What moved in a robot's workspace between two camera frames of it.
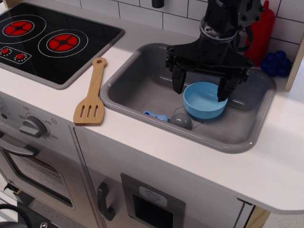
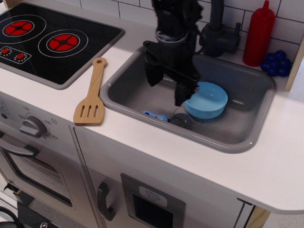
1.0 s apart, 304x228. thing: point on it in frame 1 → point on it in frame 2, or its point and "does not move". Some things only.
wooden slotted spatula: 90,111 does not move
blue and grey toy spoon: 180,119 does not move
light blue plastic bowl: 200,100 does not move
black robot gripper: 211,53 → 174,53
